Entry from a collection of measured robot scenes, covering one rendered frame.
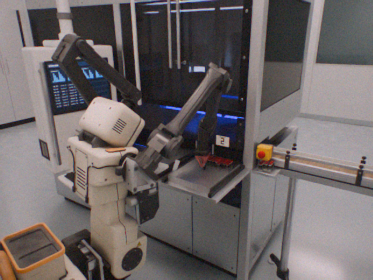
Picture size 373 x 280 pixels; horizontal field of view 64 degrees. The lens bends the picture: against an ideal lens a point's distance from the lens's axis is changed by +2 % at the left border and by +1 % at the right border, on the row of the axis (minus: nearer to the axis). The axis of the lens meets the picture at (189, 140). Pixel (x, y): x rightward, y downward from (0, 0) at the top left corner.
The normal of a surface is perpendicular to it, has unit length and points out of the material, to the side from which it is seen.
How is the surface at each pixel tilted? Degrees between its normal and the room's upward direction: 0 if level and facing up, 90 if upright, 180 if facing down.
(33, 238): 0
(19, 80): 90
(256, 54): 90
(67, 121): 90
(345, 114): 90
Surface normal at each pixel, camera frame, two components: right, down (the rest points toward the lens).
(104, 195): 0.69, 0.24
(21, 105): 0.83, 0.18
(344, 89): -0.55, 0.29
